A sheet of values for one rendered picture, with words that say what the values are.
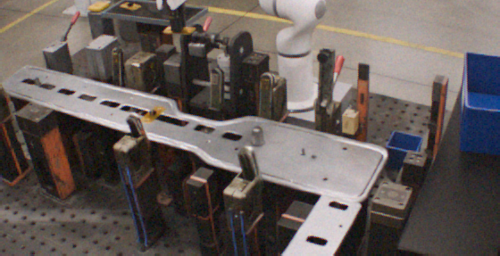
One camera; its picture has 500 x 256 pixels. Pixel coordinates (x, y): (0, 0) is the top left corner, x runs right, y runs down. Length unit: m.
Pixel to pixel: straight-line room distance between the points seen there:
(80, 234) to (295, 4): 0.98
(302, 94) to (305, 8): 0.35
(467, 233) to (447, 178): 0.18
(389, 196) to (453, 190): 0.17
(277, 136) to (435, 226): 0.52
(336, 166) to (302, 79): 0.63
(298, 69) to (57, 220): 0.95
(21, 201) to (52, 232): 0.22
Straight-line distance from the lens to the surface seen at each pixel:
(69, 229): 1.79
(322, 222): 1.24
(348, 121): 1.46
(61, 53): 2.09
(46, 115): 1.73
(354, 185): 1.33
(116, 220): 1.77
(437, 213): 1.23
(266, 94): 1.57
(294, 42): 1.88
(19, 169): 2.06
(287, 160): 1.41
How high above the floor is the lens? 1.86
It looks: 33 degrees down
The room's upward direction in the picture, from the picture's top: 5 degrees counter-clockwise
